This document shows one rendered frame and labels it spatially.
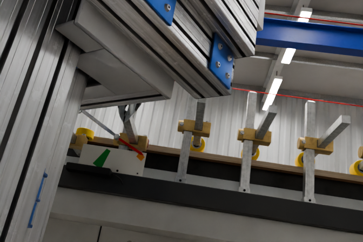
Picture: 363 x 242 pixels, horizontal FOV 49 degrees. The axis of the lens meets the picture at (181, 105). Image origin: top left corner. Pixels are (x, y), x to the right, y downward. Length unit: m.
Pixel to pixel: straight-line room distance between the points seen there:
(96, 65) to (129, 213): 0.93
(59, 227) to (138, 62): 1.21
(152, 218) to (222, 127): 7.82
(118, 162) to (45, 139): 0.98
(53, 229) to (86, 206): 0.27
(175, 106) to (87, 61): 8.82
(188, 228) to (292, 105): 8.43
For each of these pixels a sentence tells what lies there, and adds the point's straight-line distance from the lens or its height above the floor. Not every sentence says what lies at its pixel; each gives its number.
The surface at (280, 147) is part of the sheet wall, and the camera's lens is 9.38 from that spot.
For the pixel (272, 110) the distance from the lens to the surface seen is 1.41.
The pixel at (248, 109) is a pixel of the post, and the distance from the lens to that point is 1.70.
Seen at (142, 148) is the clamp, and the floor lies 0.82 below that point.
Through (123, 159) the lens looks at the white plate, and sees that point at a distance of 1.61.
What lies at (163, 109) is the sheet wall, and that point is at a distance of 9.49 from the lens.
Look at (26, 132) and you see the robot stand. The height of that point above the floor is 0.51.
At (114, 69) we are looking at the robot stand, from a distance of 0.74.
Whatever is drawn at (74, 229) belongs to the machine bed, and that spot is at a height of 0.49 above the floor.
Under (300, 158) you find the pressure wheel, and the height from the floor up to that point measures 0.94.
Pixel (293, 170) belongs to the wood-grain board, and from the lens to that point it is 1.85.
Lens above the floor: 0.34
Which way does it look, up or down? 24 degrees up
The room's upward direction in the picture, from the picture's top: 10 degrees clockwise
